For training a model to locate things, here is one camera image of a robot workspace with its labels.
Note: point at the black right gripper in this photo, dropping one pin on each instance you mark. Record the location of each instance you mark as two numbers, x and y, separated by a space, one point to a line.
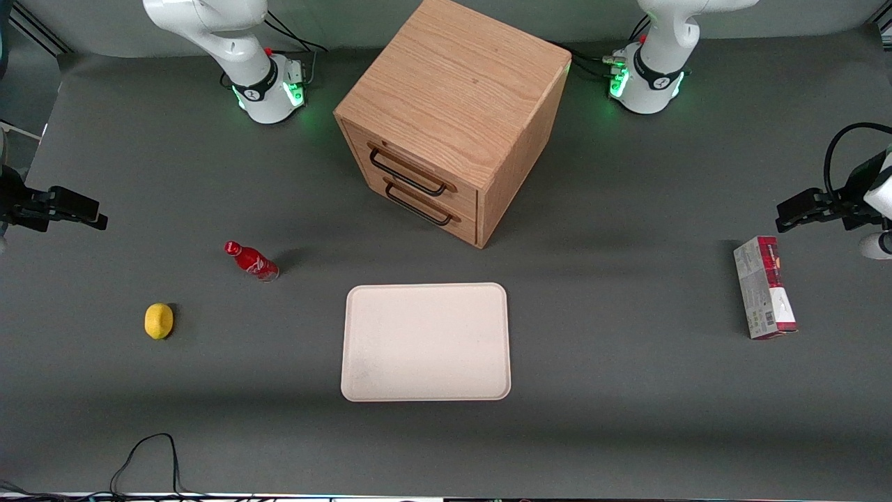
14 201

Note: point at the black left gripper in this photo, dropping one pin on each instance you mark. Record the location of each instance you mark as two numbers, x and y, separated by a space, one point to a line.
851 203

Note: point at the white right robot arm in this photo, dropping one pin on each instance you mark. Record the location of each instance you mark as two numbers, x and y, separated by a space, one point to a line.
237 42

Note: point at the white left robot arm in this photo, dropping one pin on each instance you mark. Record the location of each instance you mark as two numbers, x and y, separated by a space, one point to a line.
658 70

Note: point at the wooden drawer cabinet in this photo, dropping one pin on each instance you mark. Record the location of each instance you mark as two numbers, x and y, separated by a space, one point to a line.
460 77

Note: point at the grey and red carton box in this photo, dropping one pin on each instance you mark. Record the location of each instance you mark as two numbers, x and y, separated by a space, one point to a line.
763 293

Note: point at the yellow lemon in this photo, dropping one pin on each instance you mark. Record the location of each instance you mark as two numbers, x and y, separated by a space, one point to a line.
159 321

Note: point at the red cola bottle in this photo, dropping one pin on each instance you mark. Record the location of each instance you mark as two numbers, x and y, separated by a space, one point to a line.
251 261

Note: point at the cream plastic tray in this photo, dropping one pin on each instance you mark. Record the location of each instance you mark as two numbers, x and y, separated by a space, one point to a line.
425 341

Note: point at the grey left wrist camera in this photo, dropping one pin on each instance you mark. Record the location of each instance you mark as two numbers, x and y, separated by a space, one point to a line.
877 247

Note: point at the dark metal frame rail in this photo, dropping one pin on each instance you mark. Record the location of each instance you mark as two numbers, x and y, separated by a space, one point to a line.
38 29

